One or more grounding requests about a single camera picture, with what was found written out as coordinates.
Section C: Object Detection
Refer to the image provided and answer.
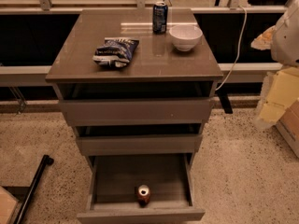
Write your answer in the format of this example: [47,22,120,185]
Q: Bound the red coke can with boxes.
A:
[137,185,150,205]

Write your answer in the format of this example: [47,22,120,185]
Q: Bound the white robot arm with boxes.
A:
[271,0,299,66]

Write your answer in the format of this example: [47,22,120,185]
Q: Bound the grey drawer cabinet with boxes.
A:
[45,8,224,224]

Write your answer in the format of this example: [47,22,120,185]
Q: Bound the grey top drawer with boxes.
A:
[59,98,212,126]

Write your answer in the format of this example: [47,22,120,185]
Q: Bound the grey middle drawer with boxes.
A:
[76,134,203,156]

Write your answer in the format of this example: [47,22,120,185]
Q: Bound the grey open bottom drawer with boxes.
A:
[78,154,205,224]

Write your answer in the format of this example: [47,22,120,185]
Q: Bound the blue soda can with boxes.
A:
[152,2,168,35]

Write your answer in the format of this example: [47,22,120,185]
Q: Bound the blue chip bag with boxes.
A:
[93,37,139,68]

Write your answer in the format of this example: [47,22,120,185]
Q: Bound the white ceramic bowl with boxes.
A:
[169,24,203,51]

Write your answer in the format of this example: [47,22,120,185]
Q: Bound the black metal bar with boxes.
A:
[13,155,54,224]

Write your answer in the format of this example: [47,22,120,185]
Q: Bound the cardboard box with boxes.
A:
[277,100,299,158]

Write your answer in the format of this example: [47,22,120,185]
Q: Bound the wooden board corner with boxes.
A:
[0,186,18,224]

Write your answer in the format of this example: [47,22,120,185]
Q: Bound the white cable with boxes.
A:
[214,5,248,92]

